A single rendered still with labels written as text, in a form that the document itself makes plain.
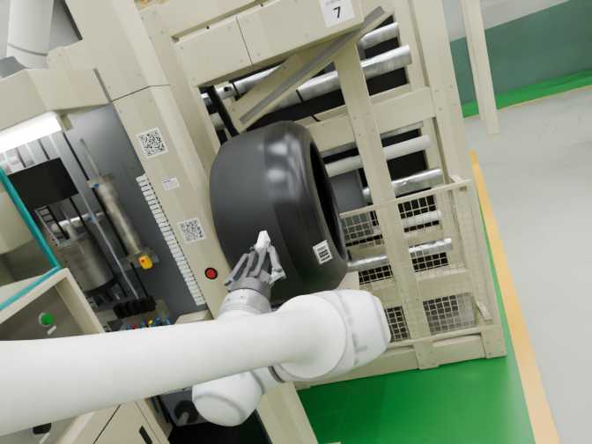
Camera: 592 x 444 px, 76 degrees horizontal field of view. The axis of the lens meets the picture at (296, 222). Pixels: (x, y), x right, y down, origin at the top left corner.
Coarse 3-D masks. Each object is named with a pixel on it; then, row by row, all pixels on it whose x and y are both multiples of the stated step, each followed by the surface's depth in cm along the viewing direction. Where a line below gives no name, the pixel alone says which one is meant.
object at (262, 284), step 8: (264, 272) 74; (240, 280) 70; (248, 280) 69; (256, 280) 70; (264, 280) 72; (232, 288) 70; (240, 288) 68; (248, 288) 68; (256, 288) 68; (264, 288) 70; (264, 296) 68
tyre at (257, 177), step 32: (288, 128) 108; (224, 160) 105; (256, 160) 101; (288, 160) 98; (320, 160) 134; (224, 192) 100; (256, 192) 98; (288, 192) 96; (320, 192) 147; (224, 224) 100; (256, 224) 97; (288, 224) 96; (320, 224) 99; (288, 256) 99; (288, 288) 107; (320, 288) 109
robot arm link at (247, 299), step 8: (232, 296) 66; (240, 296) 64; (248, 296) 65; (256, 296) 65; (224, 304) 65; (232, 304) 63; (240, 304) 63; (248, 304) 63; (256, 304) 64; (264, 304) 65; (224, 312) 62; (256, 312) 62; (264, 312) 64
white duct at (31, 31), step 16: (16, 0) 129; (32, 0) 129; (48, 0) 133; (16, 16) 131; (32, 16) 132; (48, 16) 136; (16, 32) 133; (32, 32) 134; (48, 32) 139; (16, 48) 135; (32, 48) 136; (32, 64) 139
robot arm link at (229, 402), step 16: (272, 368) 52; (208, 384) 50; (224, 384) 50; (240, 384) 50; (256, 384) 52; (272, 384) 54; (192, 400) 52; (208, 400) 50; (224, 400) 49; (240, 400) 50; (256, 400) 52; (208, 416) 51; (224, 416) 50; (240, 416) 50
